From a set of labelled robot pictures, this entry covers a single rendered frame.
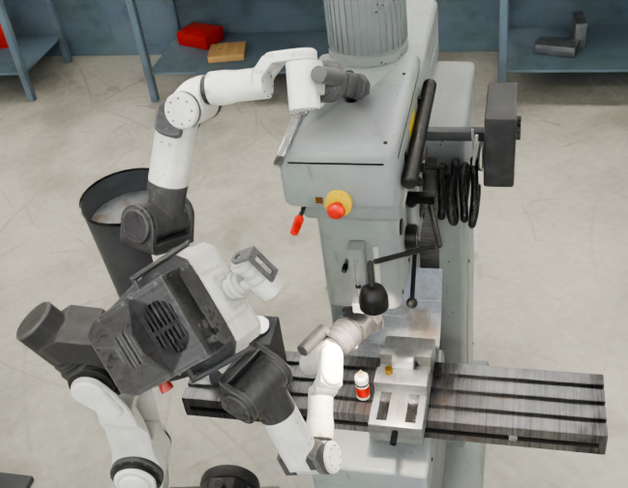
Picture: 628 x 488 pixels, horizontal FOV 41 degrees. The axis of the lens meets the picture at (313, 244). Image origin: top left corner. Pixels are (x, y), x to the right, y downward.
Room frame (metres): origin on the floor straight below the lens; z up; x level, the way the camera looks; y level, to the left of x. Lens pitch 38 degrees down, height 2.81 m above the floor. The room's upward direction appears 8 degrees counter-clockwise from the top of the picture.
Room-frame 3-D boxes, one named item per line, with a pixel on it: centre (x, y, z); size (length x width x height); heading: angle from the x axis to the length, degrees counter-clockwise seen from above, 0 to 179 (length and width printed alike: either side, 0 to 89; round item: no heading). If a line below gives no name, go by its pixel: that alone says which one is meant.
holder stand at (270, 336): (1.84, 0.26, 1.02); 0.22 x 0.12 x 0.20; 74
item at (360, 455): (1.71, -0.13, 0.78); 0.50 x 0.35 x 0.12; 163
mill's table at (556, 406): (1.70, -0.16, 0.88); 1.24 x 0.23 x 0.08; 73
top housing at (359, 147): (1.72, -0.14, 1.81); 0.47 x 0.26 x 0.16; 163
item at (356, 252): (1.60, -0.10, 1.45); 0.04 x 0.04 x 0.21; 73
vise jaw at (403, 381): (1.63, -0.19, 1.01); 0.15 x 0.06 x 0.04; 73
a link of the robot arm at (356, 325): (1.64, -0.07, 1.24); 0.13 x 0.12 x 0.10; 48
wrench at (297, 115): (1.59, 0.02, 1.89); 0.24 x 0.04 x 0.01; 164
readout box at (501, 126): (1.90, -0.54, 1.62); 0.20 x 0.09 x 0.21; 163
